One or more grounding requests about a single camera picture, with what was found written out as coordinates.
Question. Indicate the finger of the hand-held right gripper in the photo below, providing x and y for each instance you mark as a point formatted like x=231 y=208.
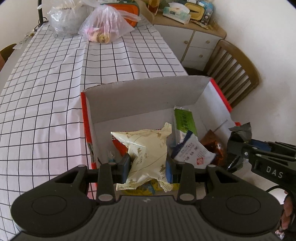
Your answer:
x=254 y=153
x=261 y=143

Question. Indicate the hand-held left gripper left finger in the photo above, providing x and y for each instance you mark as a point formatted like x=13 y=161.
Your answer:
x=126 y=168

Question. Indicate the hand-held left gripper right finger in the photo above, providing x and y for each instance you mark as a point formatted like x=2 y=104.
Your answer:
x=169 y=172

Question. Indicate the cream snack packet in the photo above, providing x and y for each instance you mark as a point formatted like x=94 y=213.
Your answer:
x=145 y=155

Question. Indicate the yellow snack packet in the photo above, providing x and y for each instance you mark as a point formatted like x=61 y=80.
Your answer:
x=144 y=188

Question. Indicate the white blue snack packet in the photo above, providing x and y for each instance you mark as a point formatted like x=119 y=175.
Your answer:
x=193 y=150

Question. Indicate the dark red snack packet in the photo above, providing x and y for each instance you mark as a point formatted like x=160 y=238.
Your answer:
x=214 y=144

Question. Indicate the green snack packet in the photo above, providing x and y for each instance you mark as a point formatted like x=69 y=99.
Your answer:
x=185 y=120

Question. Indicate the red cardboard box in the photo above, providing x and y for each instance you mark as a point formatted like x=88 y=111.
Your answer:
x=148 y=102

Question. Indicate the person's right hand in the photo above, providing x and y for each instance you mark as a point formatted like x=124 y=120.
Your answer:
x=288 y=208

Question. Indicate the small light blue packet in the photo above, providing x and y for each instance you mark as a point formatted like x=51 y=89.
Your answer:
x=111 y=157

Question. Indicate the wooden chair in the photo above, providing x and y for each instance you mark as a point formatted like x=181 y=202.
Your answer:
x=7 y=52
x=233 y=67

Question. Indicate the checkered tablecloth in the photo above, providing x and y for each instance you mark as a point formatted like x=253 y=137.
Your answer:
x=57 y=92

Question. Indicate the white wooden cabinet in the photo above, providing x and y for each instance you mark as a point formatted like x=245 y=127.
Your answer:
x=196 y=44

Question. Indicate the blue patterned box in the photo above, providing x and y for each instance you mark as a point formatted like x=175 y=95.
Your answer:
x=208 y=11

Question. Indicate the pink plastic bag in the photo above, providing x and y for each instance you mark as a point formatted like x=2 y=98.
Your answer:
x=106 y=25

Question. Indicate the green tissue box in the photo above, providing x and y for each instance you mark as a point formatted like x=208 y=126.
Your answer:
x=177 y=12

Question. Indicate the orange container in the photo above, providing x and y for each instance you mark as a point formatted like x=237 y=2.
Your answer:
x=129 y=11

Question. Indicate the clear plastic bag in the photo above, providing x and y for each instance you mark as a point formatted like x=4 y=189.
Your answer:
x=67 y=18

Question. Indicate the amber bottle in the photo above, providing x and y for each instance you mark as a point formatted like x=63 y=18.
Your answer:
x=153 y=4

